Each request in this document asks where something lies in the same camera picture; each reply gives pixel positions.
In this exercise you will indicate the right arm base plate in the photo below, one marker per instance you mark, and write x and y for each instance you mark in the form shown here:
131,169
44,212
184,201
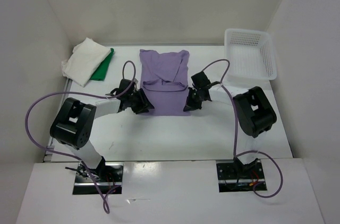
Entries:
229,180

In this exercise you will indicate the white t shirt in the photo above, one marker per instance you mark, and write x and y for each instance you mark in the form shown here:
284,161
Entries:
85,59

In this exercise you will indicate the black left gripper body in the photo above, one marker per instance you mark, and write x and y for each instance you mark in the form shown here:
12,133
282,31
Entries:
135,97

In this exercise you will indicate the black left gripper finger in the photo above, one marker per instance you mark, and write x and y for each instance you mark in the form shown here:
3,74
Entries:
144,99
140,108

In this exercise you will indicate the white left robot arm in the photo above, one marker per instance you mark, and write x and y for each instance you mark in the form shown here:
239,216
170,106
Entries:
73,124

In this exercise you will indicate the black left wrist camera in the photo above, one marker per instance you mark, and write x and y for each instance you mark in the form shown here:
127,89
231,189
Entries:
125,88

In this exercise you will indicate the lavender t shirt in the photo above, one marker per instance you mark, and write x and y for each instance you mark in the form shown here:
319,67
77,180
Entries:
164,79

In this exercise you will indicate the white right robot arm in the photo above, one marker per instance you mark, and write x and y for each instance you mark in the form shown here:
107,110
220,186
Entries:
252,111

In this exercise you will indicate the green t shirt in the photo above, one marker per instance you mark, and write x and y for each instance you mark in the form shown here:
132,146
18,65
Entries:
101,71

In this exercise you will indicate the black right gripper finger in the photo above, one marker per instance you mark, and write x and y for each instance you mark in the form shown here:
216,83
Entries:
192,106
191,95

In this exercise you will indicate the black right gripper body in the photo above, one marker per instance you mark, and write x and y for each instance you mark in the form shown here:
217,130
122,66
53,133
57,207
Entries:
201,100

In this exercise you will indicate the white plastic basket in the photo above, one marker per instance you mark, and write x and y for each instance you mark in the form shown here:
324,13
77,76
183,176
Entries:
251,54

